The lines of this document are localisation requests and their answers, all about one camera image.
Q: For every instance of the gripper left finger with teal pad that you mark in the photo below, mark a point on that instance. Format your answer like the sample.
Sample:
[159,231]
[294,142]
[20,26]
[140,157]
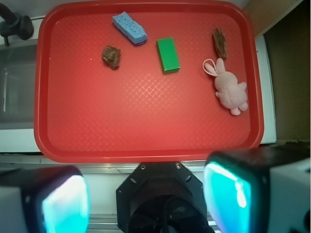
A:
[44,200]

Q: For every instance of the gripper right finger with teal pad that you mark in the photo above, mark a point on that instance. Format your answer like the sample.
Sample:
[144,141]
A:
[262,190]

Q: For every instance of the brown rock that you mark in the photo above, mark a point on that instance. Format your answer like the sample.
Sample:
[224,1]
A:
[111,56]

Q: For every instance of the red plastic tray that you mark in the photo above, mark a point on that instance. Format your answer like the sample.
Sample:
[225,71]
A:
[85,112]

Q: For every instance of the pink plush bunny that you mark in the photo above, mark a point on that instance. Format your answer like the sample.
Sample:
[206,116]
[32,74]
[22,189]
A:
[230,92]

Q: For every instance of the clear plastic bin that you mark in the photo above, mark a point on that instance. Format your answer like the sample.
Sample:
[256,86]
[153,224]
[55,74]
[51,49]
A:
[17,87]

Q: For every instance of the brown bark piece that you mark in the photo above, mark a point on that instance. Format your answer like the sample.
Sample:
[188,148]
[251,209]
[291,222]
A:
[219,43]

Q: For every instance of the green rectangular block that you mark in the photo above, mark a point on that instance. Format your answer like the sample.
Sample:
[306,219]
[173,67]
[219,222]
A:
[168,55]

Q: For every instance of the blue sponge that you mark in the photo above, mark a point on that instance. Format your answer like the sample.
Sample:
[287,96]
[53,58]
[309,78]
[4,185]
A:
[130,29]

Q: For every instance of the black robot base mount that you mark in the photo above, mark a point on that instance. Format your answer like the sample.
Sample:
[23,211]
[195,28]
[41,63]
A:
[162,198]

